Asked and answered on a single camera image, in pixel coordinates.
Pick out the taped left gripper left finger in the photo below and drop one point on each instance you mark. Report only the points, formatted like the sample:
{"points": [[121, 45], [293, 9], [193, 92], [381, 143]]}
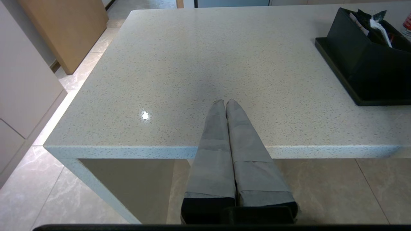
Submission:
{"points": [[213, 160]]}

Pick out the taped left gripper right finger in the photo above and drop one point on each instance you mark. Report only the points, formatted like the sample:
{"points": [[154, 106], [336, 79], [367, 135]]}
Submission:
{"points": [[253, 166]]}

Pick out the green tea packet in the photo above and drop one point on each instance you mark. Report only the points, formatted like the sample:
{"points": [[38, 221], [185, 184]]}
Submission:
{"points": [[369, 15]]}

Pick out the clear water bottle red cap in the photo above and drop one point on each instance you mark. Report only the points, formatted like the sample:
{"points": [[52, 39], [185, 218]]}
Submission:
{"points": [[407, 22]]}

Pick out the black rectangular tray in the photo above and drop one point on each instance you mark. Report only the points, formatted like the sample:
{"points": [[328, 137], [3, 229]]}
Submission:
{"points": [[340, 72]]}

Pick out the black organizer box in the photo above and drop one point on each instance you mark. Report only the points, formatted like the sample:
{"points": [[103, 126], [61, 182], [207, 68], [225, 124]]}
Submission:
{"points": [[362, 61]]}

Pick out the wooden door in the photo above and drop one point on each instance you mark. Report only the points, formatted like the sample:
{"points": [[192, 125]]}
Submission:
{"points": [[67, 29]]}

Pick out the white tall cabinet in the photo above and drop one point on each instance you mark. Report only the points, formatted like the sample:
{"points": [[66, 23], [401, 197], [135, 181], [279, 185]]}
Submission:
{"points": [[22, 80]]}

